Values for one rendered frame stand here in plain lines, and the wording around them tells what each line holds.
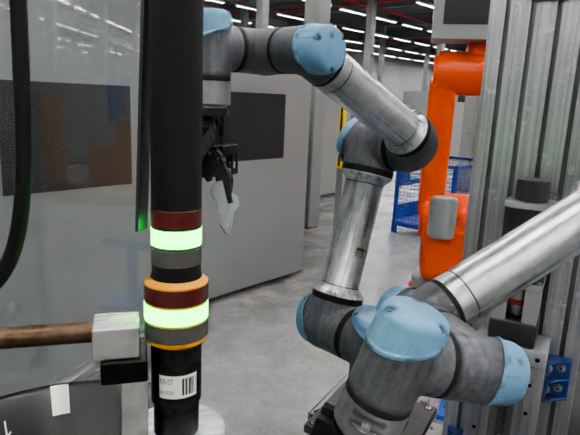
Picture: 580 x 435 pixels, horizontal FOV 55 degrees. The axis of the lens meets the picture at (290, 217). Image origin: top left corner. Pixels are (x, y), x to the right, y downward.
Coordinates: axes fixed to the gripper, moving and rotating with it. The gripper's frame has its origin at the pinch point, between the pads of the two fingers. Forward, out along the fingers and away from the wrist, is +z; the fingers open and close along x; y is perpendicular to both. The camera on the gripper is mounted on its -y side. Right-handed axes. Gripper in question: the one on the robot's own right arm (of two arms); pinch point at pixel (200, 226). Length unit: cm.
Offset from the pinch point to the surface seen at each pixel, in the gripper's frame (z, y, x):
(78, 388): 7.9, -40.1, -7.5
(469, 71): -46, 349, -31
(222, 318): 148, 283, 131
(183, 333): -7, -52, -26
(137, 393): -2, -53, -24
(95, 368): 49, 28, 45
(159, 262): -11, -52, -25
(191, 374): -3, -51, -27
